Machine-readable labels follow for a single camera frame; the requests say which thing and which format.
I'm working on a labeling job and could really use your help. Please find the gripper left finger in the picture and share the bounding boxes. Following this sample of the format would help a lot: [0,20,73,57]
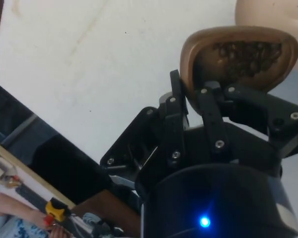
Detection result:
[99,69,190,172]

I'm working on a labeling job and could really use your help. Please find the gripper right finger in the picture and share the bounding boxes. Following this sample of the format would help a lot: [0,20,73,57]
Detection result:
[197,81,298,162]

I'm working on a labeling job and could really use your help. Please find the coffee beans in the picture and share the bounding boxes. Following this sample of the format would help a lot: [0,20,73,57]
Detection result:
[208,41,283,81]

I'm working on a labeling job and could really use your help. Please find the white bowl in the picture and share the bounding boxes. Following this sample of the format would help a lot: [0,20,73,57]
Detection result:
[234,0,298,27]

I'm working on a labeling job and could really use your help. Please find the yellow black tool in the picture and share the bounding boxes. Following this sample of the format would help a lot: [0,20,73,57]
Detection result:
[45,198,67,222]

